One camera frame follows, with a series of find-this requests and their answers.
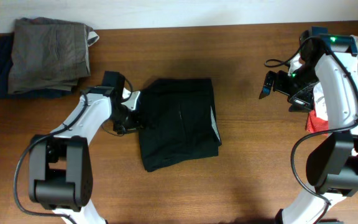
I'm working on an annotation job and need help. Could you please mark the right black cable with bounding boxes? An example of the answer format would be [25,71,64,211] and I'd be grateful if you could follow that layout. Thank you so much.
[264,35,358,224]

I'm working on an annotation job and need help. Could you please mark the left black cable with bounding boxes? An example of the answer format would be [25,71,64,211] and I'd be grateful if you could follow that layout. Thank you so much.
[12,77,135,224]

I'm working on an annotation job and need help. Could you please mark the grey folded trousers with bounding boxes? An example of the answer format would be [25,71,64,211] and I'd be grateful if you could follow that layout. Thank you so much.
[7,17,99,94]

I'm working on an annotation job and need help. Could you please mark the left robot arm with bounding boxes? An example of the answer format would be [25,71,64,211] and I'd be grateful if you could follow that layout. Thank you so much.
[27,71,141,223]

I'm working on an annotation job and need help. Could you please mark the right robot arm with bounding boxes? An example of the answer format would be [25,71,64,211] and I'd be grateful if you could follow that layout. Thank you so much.
[260,27,358,224]

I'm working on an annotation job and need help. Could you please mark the red cloth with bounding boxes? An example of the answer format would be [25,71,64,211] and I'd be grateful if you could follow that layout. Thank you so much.
[305,110,329,133]

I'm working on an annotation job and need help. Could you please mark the black cable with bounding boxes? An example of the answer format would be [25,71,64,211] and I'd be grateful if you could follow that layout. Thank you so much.
[12,77,135,224]
[264,35,358,224]

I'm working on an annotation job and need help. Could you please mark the black shorts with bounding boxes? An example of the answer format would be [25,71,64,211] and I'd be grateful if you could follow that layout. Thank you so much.
[139,78,222,172]

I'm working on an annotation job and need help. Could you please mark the navy folded garment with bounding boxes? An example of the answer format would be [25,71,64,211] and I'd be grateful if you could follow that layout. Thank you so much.
[0,34,73,99]

